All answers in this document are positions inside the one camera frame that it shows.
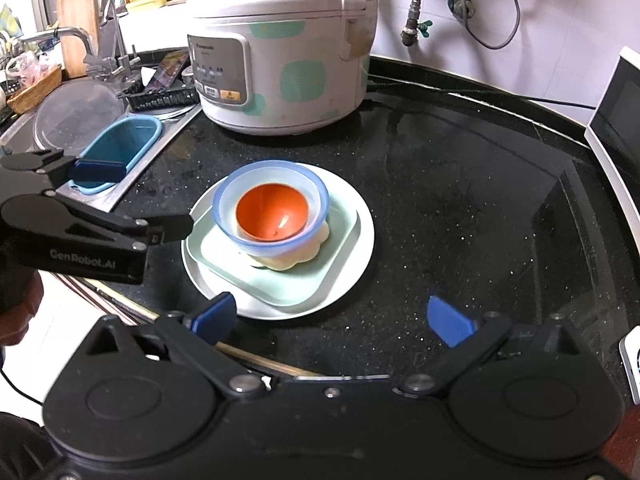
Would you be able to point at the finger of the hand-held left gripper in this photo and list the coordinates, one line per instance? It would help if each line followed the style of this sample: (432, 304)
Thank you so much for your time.
(100, 170)
(165, 227)

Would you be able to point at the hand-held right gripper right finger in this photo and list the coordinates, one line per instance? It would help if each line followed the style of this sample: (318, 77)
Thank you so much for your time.
(447, 322)

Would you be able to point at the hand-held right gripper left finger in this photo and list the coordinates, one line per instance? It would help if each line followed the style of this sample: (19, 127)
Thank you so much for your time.
(215, 315)

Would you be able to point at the blue plastic bowl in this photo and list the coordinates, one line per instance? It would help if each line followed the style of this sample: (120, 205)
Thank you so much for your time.
(222, 210)

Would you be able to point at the yellow flower-shaped plate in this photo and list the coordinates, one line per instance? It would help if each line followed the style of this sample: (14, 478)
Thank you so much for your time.
(280, 262)

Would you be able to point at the green square plate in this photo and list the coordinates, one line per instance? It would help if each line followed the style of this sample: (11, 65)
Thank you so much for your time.
(300, 285)

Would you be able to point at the small orange bowl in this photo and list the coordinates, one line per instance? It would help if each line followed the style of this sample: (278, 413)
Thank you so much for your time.
(265, 215)

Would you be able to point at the white round plate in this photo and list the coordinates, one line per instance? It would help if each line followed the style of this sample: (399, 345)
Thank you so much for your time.
(350, 260)

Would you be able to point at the clear plastic bowl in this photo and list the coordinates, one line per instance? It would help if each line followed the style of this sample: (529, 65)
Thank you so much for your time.
(300, 180)

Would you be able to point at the person's left hand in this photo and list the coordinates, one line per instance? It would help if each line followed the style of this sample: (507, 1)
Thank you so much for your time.
(20, 310)

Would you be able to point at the blue plastic basin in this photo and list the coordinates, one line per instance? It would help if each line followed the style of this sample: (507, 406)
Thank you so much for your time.
(120, 145)

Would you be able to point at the clear round lid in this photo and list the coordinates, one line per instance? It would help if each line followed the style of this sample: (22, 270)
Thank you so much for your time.
(70, 110)

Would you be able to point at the steel sink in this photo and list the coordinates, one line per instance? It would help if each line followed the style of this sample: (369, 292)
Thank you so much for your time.
(172, 127)

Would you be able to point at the black dish rack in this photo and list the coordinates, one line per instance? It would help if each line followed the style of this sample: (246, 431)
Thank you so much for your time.
(160, 97)

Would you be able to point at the wicker basket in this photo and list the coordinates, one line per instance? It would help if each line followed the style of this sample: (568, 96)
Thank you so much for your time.
(35, 90)

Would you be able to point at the steel faucet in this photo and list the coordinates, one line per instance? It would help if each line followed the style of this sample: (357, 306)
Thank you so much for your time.
(112, 55)

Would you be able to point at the smartphone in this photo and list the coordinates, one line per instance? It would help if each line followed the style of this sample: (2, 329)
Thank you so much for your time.
(170, 70)

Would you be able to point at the wooden cutting board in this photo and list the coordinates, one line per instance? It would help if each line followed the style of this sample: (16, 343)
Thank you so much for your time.
(77, 15)

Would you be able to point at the white device with round button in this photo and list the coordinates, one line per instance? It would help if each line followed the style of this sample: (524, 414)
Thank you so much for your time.
(631, 365)

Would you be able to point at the white rice cooker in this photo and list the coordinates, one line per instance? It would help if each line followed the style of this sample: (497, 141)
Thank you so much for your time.
(300, 60)

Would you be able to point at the white microwave oven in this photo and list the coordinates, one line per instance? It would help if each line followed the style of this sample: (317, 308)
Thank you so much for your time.
(620, 125)

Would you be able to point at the brass gas valve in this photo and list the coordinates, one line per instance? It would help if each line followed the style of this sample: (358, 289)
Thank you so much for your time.
(412, 25)

